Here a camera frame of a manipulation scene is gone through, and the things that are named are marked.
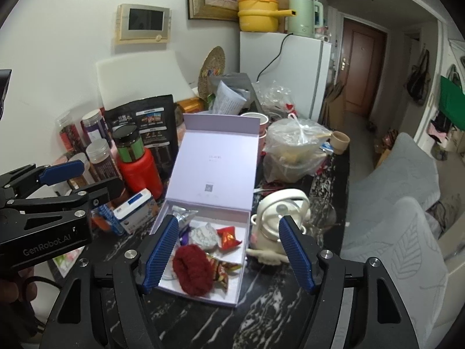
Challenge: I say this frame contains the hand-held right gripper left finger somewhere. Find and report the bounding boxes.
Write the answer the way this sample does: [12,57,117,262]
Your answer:
[40,214,179,349]

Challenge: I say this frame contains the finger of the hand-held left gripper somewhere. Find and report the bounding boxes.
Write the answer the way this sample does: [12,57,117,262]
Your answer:
[5,176,124,214]
[0,160,85,199]

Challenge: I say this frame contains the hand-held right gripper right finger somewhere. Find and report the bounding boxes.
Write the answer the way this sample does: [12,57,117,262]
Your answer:
[278,215,415,349]

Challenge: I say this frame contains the dark red knitted scrunchie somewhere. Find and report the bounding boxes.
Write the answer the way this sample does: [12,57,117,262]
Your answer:
[172,245,213,296]

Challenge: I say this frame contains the silver foil packet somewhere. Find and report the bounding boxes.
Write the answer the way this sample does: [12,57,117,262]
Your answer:
[171,205,200,228]

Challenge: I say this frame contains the white floral sachet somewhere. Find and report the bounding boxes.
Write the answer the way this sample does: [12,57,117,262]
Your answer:
[191,223,220,251]

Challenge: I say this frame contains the red gold snack packet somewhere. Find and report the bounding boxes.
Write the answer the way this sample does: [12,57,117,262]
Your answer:
[205,252,242,291]

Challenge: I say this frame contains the red foil packet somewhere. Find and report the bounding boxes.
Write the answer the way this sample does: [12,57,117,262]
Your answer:
[217,226,242,251]

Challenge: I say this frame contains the lavender gift box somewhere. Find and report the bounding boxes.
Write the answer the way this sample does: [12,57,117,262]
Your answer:
[150,113,259,308]

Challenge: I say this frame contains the person's left hand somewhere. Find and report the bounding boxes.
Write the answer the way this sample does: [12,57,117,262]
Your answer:
[0,266,39,306]

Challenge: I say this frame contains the clear jar amber contents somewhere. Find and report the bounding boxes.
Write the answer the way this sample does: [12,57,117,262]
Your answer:
[67,153,91,188]

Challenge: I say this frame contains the clear jar brown label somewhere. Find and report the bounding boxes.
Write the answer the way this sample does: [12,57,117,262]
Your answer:
[86,139,122,182]

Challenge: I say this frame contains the blue tablet tube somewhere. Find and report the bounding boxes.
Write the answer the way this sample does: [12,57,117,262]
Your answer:
[97,204,124,235]

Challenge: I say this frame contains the clear jar red contents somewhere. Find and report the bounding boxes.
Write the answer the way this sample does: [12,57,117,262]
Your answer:
[55,111,85,153]

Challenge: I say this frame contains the white blue medicine box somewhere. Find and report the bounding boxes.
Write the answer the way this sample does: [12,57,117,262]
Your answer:
[113,188,158,235]

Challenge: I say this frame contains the pink printed packet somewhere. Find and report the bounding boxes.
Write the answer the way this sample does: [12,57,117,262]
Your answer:
[51,254,78,280]

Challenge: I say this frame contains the cream cartoon kettle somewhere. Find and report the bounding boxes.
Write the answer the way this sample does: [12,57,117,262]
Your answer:
[246,188,311,265]

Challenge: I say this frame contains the clear glass cup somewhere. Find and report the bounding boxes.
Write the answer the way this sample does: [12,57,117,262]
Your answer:
[305,200,338,237]

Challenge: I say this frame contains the red bottle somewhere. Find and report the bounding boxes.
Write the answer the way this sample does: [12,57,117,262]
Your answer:
[116,149,163,200]

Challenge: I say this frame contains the clear jar purple contents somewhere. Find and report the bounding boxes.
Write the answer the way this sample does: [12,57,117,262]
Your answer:
[81,109,111,146]

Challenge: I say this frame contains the dark jar green label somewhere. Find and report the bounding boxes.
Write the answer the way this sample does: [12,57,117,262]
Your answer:
[112,124,144,162]

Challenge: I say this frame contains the black stand-up pouch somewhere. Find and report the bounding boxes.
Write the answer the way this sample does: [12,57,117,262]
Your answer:
[105,95,178,182]

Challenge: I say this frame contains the grey leaf-patterned covered chair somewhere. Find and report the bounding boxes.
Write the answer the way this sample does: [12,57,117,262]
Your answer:
[332,196,449,349]
[345,133,440,241]

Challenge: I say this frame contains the plastic bag with bowl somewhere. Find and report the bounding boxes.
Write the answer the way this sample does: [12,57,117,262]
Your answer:
[262,113,333,183]

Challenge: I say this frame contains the beige mug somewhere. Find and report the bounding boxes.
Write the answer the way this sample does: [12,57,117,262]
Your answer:
[329,131,351,155]

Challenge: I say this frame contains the white foam board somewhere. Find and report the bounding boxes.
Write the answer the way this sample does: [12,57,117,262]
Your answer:
[96,50,193,111]

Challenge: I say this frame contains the orange packet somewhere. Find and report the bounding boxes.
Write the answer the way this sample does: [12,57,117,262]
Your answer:
[176,98,204,114]

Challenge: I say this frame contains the pink cup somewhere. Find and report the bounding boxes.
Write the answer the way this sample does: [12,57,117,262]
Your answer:
[240,112,269,164]

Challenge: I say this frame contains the crumpled clear plastic bag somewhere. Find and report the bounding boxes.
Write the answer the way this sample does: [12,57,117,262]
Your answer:
[254,82,296,117]

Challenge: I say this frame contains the white folded paper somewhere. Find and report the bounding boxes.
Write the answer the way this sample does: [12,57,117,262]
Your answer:
[212,81,251,115]

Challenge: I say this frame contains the woven round trivet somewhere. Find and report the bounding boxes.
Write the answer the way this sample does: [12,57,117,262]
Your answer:
[198,46,226,97]

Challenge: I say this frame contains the grey plastic mailer bag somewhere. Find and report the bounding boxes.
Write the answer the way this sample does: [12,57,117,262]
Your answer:
[211,73,255,110]

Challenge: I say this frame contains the white fridge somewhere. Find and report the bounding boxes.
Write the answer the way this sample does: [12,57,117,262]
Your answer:
[239,31,333,122]

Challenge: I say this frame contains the brown wooden door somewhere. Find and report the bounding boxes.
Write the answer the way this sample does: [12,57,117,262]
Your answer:
[341,18,387,117]

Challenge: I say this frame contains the black handbag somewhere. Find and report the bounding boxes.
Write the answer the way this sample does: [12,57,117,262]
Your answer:
[406,49,433,106]

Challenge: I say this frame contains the green tote bag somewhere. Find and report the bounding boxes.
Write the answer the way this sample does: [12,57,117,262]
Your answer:
[438,74,465,131]

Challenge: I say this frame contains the light green electric kettle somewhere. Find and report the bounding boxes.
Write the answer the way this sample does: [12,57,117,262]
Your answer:
[287,0,324,39]

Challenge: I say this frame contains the yellow pot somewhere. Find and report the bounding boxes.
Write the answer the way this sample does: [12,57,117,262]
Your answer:
[238,0,296,33]

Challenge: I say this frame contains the wall intercom panel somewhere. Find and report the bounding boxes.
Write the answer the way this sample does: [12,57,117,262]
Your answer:
[115,3,171,46]

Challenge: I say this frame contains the black power cable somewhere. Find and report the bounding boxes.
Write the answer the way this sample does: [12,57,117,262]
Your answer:
[256,33,293,82]

